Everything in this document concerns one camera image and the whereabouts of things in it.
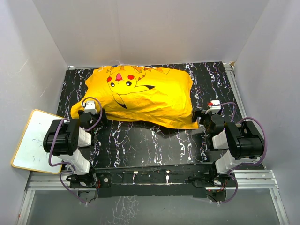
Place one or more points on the small whiteboard wooden frame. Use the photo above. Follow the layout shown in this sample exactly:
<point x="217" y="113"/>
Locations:
<point x="30" y="153"/>

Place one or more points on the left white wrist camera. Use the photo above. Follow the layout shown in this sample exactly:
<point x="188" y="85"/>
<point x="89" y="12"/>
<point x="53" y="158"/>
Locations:
<point x="89" y="107"/>

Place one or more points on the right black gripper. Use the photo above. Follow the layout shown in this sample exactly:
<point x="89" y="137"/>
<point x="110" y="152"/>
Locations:
<point x="197" y="113"/>

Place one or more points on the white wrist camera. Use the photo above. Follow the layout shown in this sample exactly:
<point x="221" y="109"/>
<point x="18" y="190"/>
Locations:
<point x="89" y="107"/>
<point x="214" y="107"/>

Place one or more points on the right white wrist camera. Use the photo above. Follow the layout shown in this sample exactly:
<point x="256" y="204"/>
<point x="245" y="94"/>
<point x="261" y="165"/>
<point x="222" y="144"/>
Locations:
<point x="214" y="107"/>

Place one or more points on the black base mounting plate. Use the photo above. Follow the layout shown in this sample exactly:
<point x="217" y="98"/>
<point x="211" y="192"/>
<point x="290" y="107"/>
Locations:
<point x="162" y="180"/>

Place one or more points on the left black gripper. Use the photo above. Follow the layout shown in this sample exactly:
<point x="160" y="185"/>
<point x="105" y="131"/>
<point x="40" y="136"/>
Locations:
<point x="102" y="120"/>

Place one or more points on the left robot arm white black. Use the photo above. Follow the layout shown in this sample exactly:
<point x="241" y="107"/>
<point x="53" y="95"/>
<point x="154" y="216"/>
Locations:
<point x="64" y="141"/>

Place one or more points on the aluminium extrusion frame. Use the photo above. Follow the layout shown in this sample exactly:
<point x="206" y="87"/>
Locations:
<point x="247" y="179"/>

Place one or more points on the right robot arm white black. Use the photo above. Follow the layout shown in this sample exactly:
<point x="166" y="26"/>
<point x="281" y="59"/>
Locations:
<point x="242" y="141"/>

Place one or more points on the yellow Pikachu pillowcase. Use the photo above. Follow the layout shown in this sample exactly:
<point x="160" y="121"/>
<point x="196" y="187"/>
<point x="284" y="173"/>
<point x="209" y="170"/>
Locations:
<point x="137" y="93"/>

